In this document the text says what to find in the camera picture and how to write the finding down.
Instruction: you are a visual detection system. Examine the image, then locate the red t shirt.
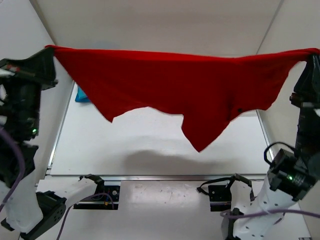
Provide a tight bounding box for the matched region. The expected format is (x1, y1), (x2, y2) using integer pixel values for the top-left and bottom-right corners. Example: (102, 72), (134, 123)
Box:
(53, 46), (320, 152)

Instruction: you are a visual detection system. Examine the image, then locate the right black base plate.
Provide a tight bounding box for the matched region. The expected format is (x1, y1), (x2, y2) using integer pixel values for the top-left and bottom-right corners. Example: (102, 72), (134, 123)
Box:
(208, 184), (251, 212)

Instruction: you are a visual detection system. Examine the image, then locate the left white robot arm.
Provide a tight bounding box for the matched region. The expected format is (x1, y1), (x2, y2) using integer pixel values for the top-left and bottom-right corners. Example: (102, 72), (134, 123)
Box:
(0, 47), (105, 240)

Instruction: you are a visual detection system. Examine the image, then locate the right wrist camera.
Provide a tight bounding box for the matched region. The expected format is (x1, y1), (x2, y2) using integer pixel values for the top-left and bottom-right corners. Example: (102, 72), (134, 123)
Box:
(267, 149), (318, 202)

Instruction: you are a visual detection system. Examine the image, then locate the blue t shirt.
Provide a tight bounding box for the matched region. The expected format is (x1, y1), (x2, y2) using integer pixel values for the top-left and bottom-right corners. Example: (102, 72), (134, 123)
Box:
(75, 95), (91, 103)

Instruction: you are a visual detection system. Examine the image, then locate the teal t shirt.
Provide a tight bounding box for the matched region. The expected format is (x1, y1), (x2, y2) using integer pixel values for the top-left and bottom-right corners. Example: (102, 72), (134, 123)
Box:
(77, 86), (87, 98)

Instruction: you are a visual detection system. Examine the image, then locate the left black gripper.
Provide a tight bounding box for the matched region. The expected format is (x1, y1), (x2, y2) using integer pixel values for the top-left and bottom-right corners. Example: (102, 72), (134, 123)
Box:
(0, 46), (57, 137)

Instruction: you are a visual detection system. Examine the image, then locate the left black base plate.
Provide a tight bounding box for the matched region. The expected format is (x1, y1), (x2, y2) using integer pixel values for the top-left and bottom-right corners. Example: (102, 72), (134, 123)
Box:
(73, 182), (121, 211)

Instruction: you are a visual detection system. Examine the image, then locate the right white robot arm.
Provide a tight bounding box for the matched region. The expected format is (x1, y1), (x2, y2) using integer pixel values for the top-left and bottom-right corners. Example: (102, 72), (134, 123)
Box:
(197, 54), (320, 240)

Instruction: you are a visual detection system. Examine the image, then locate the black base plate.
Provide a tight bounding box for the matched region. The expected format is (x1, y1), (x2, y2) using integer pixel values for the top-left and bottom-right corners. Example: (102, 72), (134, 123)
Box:
(208, 184), (251, 212)
(73, 182), (121, 211)

